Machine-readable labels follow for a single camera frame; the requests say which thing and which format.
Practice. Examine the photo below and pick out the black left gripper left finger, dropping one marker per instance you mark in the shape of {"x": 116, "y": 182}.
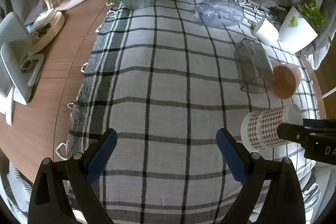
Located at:
{"x": 49, "y": 202}

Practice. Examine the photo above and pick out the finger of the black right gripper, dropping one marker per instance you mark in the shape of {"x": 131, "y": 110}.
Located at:
{"x": 315, "y": 136}

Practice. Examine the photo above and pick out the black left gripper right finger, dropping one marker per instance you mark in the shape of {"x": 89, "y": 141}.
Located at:
{"x": 283, "y": 203}

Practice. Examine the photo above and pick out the houndstooth paper cup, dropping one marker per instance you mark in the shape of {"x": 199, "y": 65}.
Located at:
{"x": 259, "y": 129}

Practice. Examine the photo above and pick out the pink plastic cup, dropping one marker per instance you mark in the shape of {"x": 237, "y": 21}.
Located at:
{"x": 287, "y": 78}

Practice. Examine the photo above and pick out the dark smoked glass cup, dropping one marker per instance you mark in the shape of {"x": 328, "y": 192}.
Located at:
{"x": 254, "y": 68}

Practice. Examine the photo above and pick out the small white cup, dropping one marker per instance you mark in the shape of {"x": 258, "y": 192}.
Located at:
{"x": 266, "y": 32}

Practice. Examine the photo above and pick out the white plant pot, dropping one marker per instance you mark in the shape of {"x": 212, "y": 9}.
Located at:
{"x": 295, "y": 32}

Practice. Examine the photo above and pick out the green potted plant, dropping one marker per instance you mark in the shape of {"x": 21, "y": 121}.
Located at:
{"x": 312, "y": 14}

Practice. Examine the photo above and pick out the white desk fan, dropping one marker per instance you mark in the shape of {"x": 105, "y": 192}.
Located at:
{"x": 19, "y": 71}

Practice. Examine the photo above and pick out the clear blue plastic jar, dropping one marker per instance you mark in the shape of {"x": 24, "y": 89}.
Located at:
{"x": 218, "y": 13}

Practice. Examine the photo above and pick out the grey plaid tablecloth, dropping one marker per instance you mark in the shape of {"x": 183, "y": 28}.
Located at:
{"x": 167, "y": 84}

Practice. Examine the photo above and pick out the wooden desk lamp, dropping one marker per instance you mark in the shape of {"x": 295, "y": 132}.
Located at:
{"x": 45, "y": 28}

